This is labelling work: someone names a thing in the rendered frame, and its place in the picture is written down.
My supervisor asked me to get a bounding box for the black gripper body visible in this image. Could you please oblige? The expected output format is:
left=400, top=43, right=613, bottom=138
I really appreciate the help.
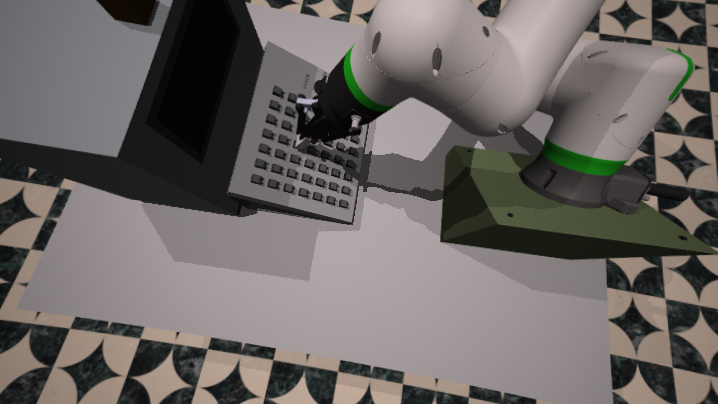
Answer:
left=311, top=86, right=352, bottom=129

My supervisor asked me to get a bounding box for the grey control console with keypad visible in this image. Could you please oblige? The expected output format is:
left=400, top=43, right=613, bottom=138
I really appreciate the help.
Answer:
left=0, top=0, right=368, bottom=225

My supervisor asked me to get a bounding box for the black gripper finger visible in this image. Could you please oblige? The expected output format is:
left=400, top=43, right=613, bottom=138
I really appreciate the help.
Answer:
left=295, top=94, right=329, bottom=149
left=299, top=124, right=362, bottom=150

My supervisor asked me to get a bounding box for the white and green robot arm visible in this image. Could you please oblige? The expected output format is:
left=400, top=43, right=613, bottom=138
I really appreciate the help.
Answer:
left=327, top=0, right=695, bottom=215

